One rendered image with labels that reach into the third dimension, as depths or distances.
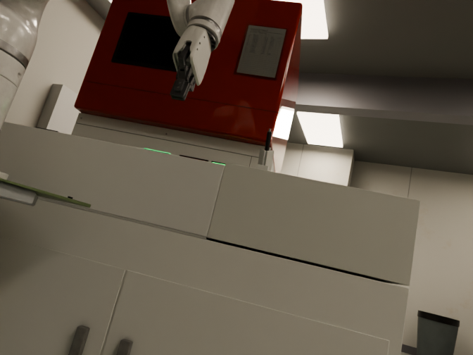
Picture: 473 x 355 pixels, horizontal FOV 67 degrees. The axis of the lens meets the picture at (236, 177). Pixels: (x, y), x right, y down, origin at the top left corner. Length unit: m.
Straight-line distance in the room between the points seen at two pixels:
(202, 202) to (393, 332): 0.38
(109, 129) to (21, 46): 0.89
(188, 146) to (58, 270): 0.78
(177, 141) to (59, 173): 0.69
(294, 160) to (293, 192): 6.15
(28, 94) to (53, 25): 0.54
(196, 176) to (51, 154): 0.31
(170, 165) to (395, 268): 0.44
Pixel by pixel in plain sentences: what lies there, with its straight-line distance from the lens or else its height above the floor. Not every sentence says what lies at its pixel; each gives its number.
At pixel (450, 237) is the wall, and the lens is 7.12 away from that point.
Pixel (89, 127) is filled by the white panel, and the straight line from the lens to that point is 1.59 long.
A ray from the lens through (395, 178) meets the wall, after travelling 7.22.
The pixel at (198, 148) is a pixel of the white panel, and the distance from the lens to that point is 1.39.
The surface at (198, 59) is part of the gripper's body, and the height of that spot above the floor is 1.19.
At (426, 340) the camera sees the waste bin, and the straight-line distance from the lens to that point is 6.36.
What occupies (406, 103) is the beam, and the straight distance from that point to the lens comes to 4.35.
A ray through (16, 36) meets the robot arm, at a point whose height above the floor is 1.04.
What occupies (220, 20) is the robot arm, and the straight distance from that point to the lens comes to 0.92.
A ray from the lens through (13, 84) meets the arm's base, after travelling 0.69.
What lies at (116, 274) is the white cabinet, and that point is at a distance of 0.71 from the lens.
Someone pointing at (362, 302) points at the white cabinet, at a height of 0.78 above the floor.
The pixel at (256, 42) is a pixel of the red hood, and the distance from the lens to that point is 1.49.
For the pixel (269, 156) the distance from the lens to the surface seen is 0.97.
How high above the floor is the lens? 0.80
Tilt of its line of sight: 12 degrees up
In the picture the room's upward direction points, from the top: 14 degrees clockwise
